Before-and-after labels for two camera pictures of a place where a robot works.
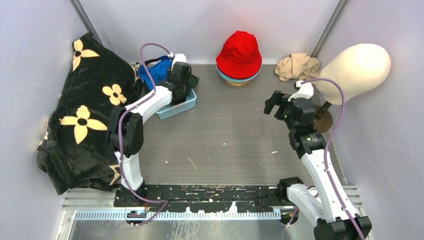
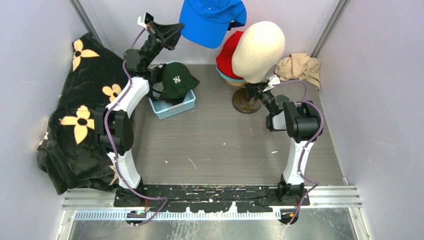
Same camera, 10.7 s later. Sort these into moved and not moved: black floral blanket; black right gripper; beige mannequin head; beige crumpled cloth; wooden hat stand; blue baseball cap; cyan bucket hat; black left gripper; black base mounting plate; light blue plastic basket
Moved: black left gripper; black right gripper; blue baseball cap; beige mannequin head
Not moved: cyan bucket hat; wooden hat stand; beige crumpled cloth; light blue plastic basket; black base mounting plate; black floral blanket
